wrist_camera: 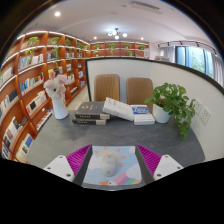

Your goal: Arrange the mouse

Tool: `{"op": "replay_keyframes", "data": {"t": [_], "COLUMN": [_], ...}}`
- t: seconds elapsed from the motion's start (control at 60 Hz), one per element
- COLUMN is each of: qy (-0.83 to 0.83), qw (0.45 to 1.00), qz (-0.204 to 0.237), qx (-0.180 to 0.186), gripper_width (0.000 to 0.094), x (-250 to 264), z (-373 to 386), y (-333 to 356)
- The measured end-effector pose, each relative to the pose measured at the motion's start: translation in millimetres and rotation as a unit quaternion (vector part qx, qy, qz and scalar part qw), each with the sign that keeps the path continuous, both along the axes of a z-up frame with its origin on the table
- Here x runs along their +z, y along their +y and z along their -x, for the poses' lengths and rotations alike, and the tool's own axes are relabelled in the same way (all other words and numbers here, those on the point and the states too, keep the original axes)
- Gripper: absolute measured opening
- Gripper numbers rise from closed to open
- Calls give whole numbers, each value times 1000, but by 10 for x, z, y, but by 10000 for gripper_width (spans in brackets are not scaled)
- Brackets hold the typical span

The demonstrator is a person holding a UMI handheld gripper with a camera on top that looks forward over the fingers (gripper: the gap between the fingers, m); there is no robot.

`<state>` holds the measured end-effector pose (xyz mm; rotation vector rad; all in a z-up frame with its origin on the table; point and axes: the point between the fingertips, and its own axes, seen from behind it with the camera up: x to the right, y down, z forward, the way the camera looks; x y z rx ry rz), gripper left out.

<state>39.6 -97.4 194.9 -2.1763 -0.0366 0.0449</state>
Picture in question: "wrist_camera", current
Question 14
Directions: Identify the blue and white book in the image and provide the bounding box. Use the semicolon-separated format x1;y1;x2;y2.
130;104;156;126

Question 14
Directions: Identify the sun and cloud mouse pad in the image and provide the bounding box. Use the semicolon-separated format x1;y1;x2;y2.
82;145;144;187

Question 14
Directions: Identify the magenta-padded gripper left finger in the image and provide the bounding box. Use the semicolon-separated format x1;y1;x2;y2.
44;144;94;187

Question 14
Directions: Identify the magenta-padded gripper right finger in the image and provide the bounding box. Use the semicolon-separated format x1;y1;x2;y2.
134;144;184;187

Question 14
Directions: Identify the window with curtain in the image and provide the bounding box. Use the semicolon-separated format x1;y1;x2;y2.
156;40;224;88

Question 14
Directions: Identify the white vase with pink flowers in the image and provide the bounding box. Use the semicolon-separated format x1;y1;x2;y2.
43;71;70;120

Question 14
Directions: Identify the white wall socket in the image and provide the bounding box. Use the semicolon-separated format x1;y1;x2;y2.
193;98;203;116
199;105;212;126

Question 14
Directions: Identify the thick white book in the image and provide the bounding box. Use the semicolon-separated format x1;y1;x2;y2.
102;96;136;122

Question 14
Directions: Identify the ceiling lamp with round bulbs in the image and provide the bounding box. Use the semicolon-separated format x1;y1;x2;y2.
106;27;129;40

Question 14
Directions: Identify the green plant in white pot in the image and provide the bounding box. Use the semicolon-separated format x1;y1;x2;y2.
144;82;197;140

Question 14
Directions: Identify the orange wooden shelf unit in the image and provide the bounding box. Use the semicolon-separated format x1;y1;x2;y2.
0;30;151;164

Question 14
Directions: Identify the tan ribbed chair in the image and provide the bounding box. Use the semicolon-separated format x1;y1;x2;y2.
125;77;154;111
93;73;121;103

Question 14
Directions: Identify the ceiling air vent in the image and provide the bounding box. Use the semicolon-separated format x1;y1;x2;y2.
128;0;164;15

